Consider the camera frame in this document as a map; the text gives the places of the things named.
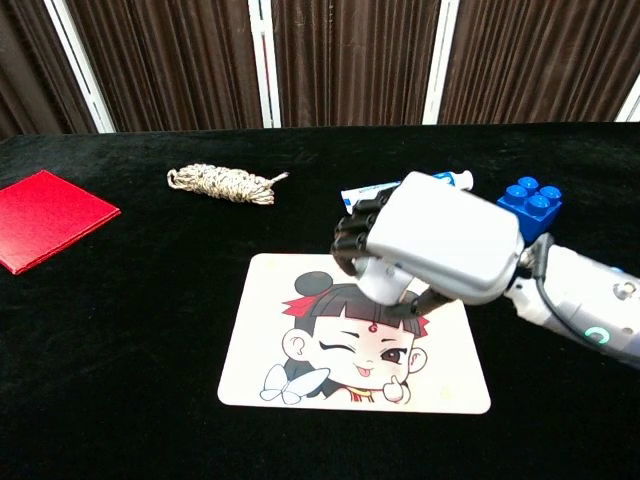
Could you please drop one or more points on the black velvet tablecloth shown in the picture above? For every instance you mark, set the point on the black velvet tablecloth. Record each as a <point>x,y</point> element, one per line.
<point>125,350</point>

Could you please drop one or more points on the cartoon girl mouse pad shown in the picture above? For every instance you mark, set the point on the cartoon girl mouse pad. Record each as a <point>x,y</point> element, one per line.
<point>350,375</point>

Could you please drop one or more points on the red hardcover book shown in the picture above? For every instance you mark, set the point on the red hardcover book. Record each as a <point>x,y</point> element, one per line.
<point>50,220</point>

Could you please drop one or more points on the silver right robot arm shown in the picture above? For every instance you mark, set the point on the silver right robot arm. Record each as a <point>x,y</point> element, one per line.
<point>575,290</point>

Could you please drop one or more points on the white partition frame post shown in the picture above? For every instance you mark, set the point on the white partition frame post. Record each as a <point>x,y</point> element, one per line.
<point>440,60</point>
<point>78,60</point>
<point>257,50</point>
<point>631,107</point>

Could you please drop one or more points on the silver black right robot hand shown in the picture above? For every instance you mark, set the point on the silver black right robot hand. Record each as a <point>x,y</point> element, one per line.
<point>450,240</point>

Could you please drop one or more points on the blue plastic building block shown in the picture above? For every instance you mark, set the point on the blue plastic building block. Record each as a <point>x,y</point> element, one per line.
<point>537,210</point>

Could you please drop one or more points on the white blue toothpaste tube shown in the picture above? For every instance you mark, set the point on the white blue toothpaste tube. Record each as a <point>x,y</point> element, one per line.
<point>357,196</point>

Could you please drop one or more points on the brown pleated curtain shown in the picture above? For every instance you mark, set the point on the brown pleated curtain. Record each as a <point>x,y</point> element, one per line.
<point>535,60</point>
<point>25,75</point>
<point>170,65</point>
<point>355,60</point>

